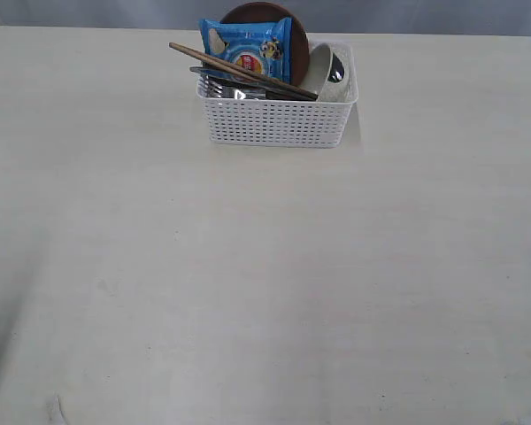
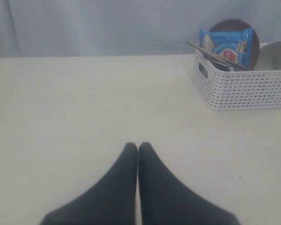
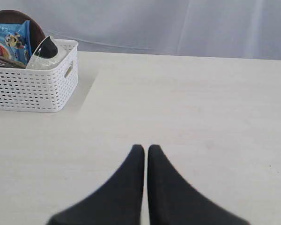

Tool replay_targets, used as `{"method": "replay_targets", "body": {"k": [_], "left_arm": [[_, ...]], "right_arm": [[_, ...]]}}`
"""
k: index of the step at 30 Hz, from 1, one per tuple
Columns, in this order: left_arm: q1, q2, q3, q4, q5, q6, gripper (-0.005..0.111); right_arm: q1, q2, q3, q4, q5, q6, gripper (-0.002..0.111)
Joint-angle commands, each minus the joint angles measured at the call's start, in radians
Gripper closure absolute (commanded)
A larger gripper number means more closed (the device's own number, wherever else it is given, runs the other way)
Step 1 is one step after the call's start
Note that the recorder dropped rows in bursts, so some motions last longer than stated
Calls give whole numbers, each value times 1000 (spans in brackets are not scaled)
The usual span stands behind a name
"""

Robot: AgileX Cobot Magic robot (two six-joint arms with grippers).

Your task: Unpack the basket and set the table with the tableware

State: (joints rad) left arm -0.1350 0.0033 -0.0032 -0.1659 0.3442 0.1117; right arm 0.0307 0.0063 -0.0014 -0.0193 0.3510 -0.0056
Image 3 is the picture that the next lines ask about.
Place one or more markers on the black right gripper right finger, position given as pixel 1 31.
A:
pixel 173 201

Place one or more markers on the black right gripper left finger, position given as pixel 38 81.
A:
pixel 117 202

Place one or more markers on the brown wooden chopstick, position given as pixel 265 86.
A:
pixel 13 63
pixel 4 64

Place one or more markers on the white perforated plastic basket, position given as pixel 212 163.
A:
pixel 46 91

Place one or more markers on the glossy ceramic bowl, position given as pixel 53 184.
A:
pixel 47 55

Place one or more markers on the brown round wooden plate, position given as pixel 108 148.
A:
pixel 17 17

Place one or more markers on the blue chips snack bag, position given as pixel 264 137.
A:
pixel 15 41

